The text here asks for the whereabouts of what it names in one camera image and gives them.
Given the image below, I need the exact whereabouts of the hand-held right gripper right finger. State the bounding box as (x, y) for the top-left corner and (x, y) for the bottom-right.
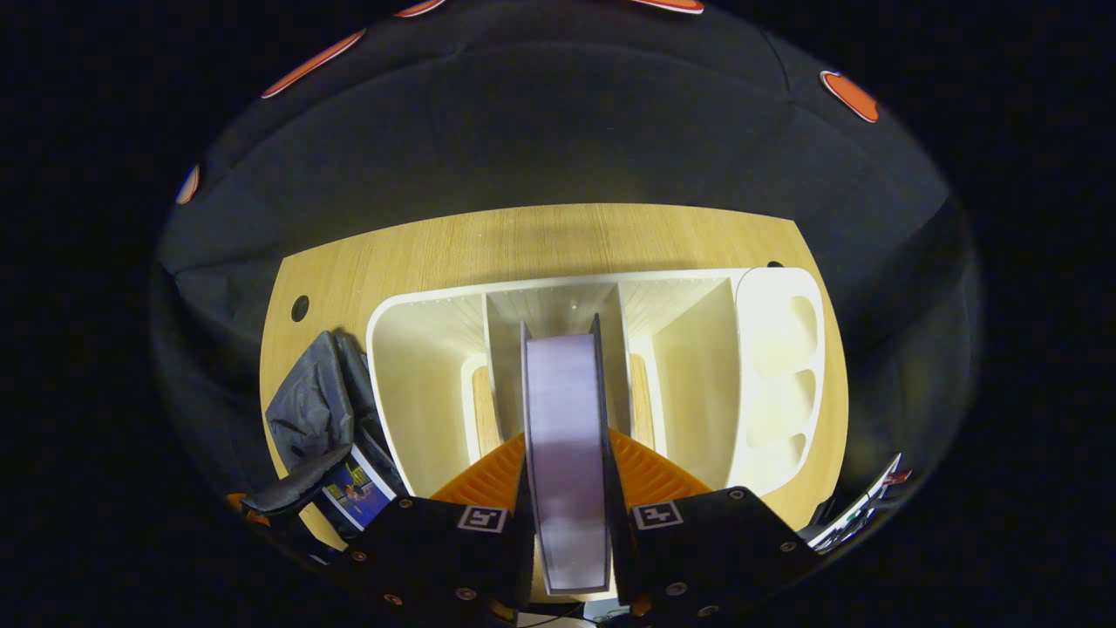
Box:
(608, 429), (821, 623)

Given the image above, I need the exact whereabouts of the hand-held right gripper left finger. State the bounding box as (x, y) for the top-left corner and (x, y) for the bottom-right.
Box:
(349, 433), (535, 625)

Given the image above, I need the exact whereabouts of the portrait cover book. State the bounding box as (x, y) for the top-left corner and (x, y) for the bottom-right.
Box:
(521, 314), (625, 599)

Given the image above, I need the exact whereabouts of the white bookshelf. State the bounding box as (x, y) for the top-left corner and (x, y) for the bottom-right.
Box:
(366, 267), (827, 503)

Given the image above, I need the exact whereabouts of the grey schoolbag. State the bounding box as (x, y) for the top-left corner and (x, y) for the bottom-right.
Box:
(242, 330), (407, 517)

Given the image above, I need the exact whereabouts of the blue cover book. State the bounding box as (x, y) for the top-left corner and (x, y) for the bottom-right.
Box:
(321, 445), (398, 533)

